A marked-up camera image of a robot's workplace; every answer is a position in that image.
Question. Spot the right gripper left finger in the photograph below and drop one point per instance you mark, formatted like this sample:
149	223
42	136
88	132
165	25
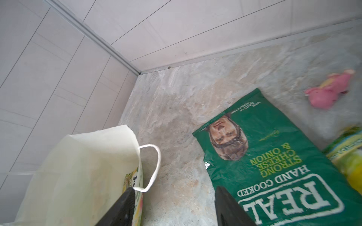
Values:
122	211

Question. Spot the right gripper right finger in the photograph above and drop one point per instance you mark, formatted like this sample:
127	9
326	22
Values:
228	211

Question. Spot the white paper bag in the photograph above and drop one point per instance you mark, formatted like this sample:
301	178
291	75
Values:
82	177

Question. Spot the green REAL crisps bag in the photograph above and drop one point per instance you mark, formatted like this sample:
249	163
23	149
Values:
272	170

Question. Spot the yellow green Fox's candy bag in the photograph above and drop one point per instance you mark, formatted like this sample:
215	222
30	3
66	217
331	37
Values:
345	152

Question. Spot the pink toy on table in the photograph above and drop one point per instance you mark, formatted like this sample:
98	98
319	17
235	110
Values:
327	94

